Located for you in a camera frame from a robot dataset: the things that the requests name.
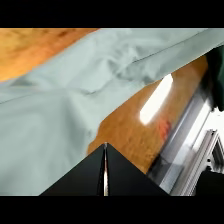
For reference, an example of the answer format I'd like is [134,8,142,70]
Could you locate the silver frame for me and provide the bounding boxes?
[146,84,224,197]

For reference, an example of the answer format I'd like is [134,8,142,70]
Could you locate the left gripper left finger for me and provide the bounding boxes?
[39,142,107,197]

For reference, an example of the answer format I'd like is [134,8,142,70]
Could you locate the dark green garment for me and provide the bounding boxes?
[204,44,224,113]

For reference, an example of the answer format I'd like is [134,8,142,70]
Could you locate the pale green shirt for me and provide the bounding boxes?
[0,28,224,197]

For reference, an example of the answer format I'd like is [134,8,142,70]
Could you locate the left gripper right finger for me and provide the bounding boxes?
[105,142,170,197]

